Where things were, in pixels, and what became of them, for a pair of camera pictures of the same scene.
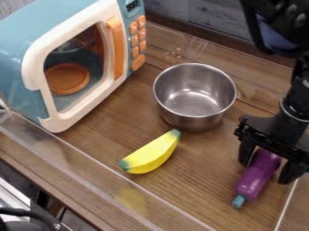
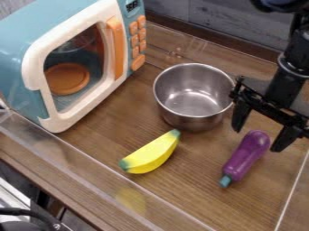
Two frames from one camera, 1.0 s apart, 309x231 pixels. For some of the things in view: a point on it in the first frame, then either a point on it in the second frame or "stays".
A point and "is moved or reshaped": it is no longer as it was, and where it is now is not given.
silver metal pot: x=193 y=93 stays
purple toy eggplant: x=261 y=167 is moved or reshaped
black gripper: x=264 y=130 -> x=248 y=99
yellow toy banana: x=153 y=155 stays
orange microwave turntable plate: x=67 y=78 stays
